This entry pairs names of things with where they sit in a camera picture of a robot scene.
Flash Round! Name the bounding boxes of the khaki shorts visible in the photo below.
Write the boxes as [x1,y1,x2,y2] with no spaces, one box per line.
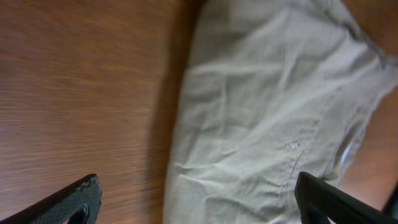
[163,0,397,224]

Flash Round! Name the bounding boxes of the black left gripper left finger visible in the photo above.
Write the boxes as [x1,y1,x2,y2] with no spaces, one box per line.
[1,174,102,224]

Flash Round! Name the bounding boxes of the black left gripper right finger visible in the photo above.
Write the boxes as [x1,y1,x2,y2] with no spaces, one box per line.
[295,172,395,224]

